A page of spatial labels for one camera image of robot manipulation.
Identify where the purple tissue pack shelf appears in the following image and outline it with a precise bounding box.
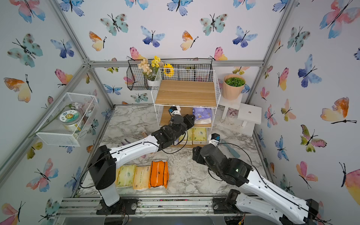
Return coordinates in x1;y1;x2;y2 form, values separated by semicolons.
193;107;212;125

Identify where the green tissue pack top shelf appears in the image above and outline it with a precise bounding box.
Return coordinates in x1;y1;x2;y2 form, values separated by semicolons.
116;165;137;188

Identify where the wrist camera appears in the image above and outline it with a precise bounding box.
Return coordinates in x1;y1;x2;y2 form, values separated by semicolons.
168;106;182;117
208;133;220;147

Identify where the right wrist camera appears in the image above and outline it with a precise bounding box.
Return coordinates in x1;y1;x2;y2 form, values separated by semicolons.
208;133;220;147

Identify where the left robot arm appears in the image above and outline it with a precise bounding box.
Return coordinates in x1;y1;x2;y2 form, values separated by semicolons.
86;114;196;207

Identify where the white wire shelf rack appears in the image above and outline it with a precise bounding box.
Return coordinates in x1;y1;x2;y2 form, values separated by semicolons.
151;70;221;135

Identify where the pink pot green plant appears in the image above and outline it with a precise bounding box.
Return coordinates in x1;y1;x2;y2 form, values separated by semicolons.
222;74;246;100

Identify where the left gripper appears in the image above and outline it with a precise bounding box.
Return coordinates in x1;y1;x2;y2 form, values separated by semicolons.
171;115;195;143

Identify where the white pot with flowers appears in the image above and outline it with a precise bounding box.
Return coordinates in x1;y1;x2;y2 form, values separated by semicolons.
137;56;163;87

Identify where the white mesh wall basket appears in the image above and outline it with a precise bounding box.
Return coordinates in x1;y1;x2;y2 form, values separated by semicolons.
34;92;99;147

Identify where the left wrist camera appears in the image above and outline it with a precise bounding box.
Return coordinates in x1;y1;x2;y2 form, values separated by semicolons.
168;106;182;117

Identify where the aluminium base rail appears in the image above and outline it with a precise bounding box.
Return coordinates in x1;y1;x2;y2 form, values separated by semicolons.
55;195;284;225

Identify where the yellow sunflower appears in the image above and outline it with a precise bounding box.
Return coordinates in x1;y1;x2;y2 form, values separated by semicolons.
163;64;174;77

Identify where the white small stand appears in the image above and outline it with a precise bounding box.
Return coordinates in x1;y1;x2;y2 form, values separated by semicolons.
219;94;262;137

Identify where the orange-yellow tissue pack top shelf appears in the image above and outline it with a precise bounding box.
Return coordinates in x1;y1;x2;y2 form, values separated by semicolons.
133;166;151;191

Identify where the teal spatula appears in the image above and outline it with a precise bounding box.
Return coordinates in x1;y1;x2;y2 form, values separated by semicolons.
224;143;241;158

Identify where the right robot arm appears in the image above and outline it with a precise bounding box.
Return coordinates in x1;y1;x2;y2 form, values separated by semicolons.
192;144;319;225

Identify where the orange tissue pack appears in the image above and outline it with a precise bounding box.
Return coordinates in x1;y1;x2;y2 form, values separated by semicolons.
150;161;169;188

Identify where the black wire wall basket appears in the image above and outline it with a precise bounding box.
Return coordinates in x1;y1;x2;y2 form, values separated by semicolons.
126;58;214;91

